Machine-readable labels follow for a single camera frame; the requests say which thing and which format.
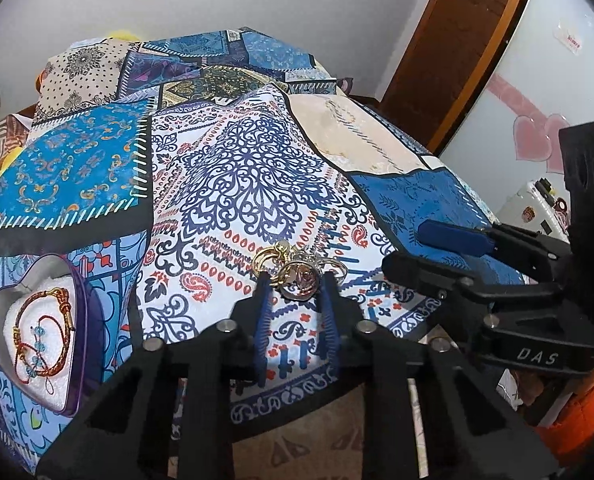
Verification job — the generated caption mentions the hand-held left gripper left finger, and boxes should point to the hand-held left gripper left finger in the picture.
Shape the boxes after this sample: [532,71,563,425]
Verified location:
[34,274,274,480]

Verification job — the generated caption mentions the brown wooden door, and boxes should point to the brown wooden door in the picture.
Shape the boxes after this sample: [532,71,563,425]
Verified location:
[377,0,536,157]

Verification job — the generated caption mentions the white cabinet with pink hearts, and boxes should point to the white cabinet with pink hearts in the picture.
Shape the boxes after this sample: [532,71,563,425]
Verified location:
[439,0,594,221]

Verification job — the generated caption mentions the gold ring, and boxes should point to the gold ring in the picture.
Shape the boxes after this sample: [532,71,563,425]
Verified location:
[320,258,349,280]

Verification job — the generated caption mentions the orange cloth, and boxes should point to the orange cloth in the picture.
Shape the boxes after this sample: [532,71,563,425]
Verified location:
[519,357,594,467]

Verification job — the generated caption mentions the gold hoop earrings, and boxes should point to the gold hoop earrings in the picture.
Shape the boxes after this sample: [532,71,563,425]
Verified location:
[252,243,292,275]

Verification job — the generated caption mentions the gold ring jewelry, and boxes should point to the gold ring jewelry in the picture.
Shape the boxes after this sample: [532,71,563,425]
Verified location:
[276,259,320,297]

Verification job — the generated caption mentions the red and gold braided bracelet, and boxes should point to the red and gold braided bracelet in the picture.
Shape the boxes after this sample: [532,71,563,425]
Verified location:
[16,287,74,335]

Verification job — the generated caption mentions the white appliance with stickers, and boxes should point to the white appliance with stickers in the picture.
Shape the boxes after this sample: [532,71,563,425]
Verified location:
[494,177,574,242]

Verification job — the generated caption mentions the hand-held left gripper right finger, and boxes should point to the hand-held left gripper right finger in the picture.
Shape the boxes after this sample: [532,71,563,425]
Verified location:
[321,271,558,480]

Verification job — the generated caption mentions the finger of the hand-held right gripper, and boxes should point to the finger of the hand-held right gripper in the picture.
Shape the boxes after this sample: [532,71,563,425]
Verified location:
[417,219,574,287]
[381,251,564,319]

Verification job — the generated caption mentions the blue patchwork printed blanket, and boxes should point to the blue patchwork printed blanket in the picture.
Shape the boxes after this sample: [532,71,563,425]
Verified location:
[0,25,526,477]

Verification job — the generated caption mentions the red cord blue bead bracelet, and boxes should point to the red cord blue bead bracelet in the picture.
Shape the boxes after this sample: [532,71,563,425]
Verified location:
[11,325,60,387]

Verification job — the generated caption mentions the purple heart-shaped tin box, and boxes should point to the purple heart-shaped tin box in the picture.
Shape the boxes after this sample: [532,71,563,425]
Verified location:
[0,252,107,417]

